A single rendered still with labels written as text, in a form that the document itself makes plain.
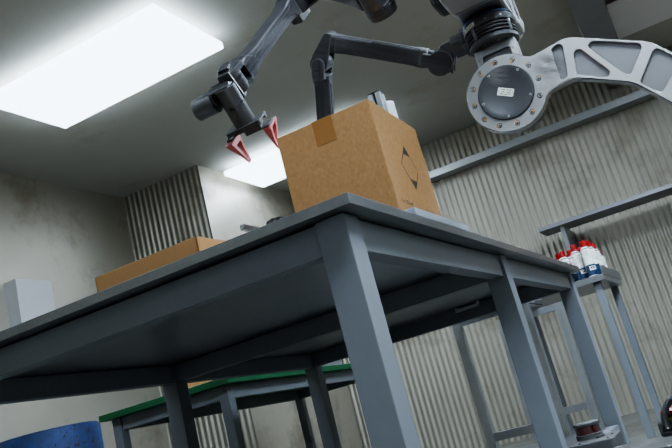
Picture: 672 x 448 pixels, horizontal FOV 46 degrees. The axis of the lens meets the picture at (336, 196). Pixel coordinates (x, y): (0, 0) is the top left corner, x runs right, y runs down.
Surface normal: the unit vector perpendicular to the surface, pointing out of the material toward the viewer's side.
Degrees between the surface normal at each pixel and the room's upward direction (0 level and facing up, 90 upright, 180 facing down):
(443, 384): 90
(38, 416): 90
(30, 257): 90
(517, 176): 90
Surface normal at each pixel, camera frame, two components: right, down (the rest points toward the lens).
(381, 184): -0.43, -0.14
